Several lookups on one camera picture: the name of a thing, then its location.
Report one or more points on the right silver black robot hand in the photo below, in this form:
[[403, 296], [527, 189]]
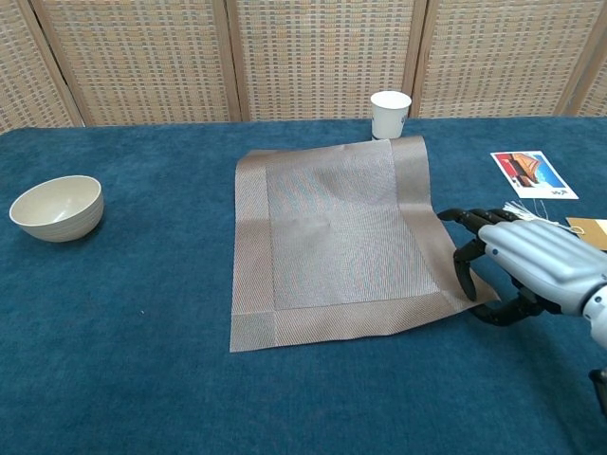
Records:
[[540, 256]]

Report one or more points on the brown woven placemat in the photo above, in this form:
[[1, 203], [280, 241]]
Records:
[[332, 246]]

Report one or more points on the beige bowl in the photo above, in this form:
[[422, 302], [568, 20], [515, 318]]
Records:
[[57, 213]]

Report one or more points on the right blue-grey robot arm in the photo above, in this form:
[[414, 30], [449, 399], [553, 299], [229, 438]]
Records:
[[598, 308]]

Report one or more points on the brown bookmark with white tassel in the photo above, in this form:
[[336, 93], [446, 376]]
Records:
[[593, 230]]

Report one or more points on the white-bordered photo postcard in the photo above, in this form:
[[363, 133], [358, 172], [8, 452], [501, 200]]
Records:
[[531, 173]]

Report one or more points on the white paper cup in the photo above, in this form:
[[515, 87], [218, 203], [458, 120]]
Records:
[[390, 114]]

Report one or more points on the blue table cloth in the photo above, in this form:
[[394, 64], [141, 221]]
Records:
[[142, 379]]

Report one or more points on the woven bamboo folding screen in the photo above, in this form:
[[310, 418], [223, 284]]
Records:
[[142, 57]]

